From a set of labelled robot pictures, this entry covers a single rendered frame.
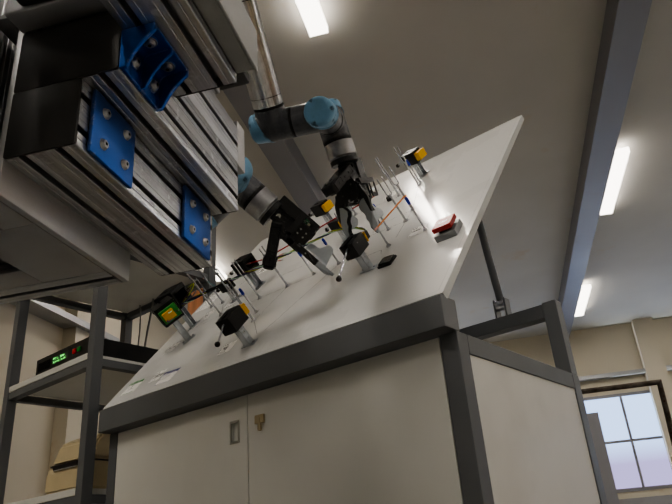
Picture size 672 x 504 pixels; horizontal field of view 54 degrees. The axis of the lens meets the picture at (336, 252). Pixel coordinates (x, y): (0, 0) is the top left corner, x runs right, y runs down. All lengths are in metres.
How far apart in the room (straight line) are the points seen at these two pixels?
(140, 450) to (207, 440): 0.29
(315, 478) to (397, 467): 0.21
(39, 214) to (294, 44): 3.81
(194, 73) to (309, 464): 0.89
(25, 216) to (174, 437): 1.11
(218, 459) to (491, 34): 3.66
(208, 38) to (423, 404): 0.79
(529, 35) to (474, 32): 0.39
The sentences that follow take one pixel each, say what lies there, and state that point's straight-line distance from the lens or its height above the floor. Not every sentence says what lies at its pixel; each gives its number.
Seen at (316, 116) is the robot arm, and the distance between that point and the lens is 1.57.
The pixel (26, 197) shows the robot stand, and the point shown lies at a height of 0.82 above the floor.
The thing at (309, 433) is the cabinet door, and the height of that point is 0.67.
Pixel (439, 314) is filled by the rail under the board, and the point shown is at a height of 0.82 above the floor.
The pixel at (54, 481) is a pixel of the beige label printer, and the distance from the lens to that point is 2.32.
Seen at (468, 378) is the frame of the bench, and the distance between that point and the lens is 1.28.
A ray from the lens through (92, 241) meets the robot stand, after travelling 0.93.
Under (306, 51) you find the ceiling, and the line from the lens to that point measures 4.61.
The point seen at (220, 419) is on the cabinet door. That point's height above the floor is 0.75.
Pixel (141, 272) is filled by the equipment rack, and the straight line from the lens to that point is 2.56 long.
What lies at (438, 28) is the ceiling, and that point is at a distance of 4.60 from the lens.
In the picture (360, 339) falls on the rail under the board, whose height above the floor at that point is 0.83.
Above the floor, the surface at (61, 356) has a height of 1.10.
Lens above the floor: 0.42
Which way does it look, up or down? 25 degrees up
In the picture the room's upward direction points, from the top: 5 degrees counter-clockwise
